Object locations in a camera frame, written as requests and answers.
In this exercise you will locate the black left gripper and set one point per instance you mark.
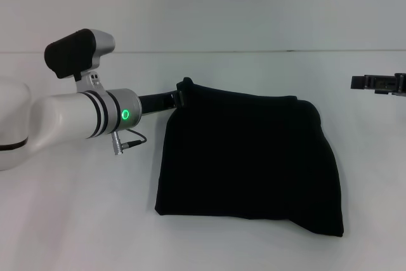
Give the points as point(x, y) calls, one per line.
point(157, 103)

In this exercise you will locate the black shirt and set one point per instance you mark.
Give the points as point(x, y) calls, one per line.
point(247, 156)

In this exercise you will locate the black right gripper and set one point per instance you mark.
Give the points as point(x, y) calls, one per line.
point(401, 84)

